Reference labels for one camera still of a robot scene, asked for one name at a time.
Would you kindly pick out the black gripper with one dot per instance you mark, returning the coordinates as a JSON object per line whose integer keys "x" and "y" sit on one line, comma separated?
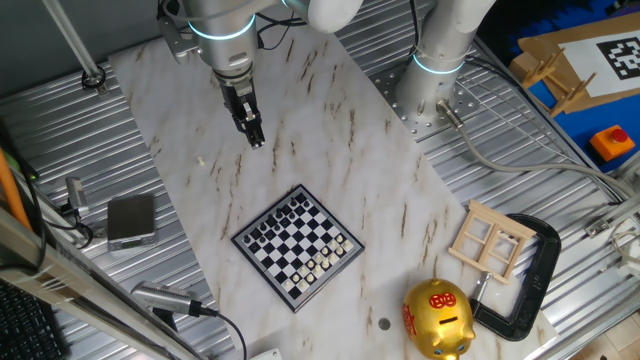
{"x": 239, "y": 100}

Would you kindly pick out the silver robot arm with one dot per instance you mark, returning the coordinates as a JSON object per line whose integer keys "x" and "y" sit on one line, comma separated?
{"x": 225, "y": 45}

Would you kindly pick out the black framed chessboard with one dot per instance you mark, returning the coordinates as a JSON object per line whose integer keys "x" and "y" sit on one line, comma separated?
{"x": 295, "y": 250}

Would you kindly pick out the steel digital scale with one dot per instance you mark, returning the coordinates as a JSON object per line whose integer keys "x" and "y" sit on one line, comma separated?
{"x": 131, "y": 217}

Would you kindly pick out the grey metal pole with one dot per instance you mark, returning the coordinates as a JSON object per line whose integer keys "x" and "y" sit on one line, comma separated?
{"x": 74, "y": 40}

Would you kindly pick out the grey coin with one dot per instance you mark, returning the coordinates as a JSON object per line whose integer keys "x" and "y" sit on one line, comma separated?
{"x": 384, "y": 324}

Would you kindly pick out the orange pole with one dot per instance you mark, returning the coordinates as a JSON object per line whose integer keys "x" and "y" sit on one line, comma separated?
{"x": 10, "y": 190}

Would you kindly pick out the gold piggy bank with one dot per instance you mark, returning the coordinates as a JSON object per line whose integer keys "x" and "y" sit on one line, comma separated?
{"x": 430, "y": 325}

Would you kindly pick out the wooden block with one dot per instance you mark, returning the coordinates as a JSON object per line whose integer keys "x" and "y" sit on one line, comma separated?
{"x": 522, "y": 67}

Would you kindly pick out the black keyboard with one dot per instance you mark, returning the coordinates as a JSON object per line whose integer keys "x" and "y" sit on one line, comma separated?
{"x": 25, "y": 330}

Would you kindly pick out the brown cardboard sheet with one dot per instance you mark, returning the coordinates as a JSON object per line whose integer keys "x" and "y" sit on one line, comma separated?
{"x": 545, "y": 44}

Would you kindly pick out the dark blue acoustic foam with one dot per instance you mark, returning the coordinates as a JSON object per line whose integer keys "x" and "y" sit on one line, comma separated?
{"x": 550, "y": 20}

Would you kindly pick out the black C-clamp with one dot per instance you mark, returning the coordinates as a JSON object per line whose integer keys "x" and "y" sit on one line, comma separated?
{"x": 545, "y": 260}

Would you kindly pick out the wooden peg rack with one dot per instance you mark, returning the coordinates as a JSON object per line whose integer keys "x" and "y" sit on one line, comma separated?
{"x": 575, "y": 94}

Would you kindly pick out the blue mat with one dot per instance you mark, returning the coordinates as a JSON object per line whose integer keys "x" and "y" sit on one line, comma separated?
{"x": 580, "y": 130}

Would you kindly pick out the white marker sheet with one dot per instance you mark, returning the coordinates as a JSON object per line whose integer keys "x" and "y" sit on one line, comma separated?
{"x": 580, "y": 65}

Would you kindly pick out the orange emergency stop box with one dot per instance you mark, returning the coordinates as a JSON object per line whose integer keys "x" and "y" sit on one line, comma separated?
{"x": 607, "y": 145}

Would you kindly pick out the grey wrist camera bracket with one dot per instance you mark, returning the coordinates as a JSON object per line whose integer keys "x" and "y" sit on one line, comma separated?
{"x": 175, "y": 40}

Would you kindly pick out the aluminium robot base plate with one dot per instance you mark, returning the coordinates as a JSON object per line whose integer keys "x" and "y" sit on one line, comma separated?
{"x": 382, "y": 82}

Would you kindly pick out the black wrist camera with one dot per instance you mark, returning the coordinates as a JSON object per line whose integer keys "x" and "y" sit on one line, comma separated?
{"x": 167, "y": 7}

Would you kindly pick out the small grey camera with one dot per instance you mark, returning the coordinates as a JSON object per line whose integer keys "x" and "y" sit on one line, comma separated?
{"x": 76, "y": 195}

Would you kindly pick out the silver camera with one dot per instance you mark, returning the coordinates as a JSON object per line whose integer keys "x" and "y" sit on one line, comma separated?
{"x": 160, "y": 297}

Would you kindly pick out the aluminium frame beam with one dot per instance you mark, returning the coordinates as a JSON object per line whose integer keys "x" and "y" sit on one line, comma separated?
{"x": 75, "y": 282}

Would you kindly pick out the wooden window frame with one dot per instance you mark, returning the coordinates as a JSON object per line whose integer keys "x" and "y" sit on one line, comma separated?
{"x": 500, "y": 219}

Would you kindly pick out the aluminium frame rail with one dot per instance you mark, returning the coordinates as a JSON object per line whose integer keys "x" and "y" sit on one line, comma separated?
{"x": 620, "y": 212}

